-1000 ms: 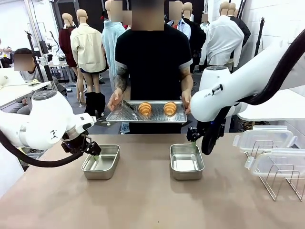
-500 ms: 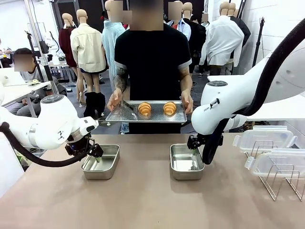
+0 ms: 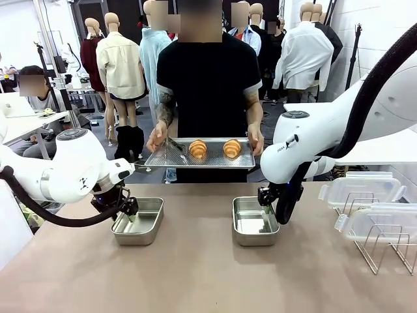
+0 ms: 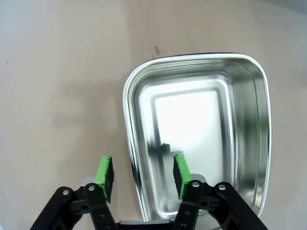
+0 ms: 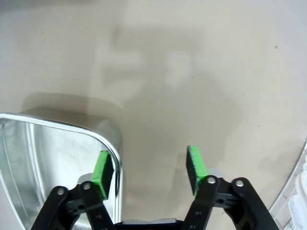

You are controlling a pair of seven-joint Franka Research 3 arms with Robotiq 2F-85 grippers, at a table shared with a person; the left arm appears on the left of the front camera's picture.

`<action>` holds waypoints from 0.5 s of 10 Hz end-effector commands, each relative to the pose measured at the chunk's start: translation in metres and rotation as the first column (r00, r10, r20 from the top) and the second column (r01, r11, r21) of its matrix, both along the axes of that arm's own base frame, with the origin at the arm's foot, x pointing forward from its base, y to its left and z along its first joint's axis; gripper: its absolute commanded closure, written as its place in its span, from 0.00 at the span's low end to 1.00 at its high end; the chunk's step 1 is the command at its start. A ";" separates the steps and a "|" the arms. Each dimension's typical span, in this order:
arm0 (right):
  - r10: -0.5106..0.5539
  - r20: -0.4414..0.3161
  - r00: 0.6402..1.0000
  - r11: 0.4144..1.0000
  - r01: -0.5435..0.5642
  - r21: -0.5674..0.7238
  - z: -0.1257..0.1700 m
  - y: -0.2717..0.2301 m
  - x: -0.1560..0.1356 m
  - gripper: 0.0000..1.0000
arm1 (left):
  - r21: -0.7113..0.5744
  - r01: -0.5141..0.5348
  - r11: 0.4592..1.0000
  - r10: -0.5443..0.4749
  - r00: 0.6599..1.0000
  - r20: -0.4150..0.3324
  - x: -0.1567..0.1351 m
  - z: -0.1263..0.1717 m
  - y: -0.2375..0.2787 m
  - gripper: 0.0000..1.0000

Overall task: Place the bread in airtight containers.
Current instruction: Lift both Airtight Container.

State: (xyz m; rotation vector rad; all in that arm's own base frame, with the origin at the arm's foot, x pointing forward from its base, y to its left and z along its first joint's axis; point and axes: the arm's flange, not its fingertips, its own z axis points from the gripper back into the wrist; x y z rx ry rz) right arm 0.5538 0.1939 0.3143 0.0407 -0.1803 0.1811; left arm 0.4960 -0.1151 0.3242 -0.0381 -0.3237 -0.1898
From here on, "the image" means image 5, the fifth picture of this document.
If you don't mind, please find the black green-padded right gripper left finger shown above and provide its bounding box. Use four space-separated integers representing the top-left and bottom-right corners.
30 150 115 230

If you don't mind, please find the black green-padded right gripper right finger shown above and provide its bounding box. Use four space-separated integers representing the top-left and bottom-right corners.
184 145 276 230

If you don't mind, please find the rectangular steel food container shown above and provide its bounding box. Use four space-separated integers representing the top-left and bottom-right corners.
0 112 124 230

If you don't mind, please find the white plastic crate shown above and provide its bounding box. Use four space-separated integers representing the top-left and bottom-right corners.
289 171 307 230

